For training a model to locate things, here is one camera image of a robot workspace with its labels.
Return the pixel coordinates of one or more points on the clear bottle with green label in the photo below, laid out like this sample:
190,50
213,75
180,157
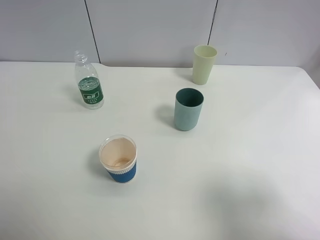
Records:
88,81

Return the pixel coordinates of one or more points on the teal blue plastic cup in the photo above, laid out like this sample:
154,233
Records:
187,109

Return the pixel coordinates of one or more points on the pale yellow-green plastic cup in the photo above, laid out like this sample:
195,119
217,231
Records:
203,61

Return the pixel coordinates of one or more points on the paper cup with blue sleeve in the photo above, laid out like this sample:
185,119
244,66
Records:
118,155

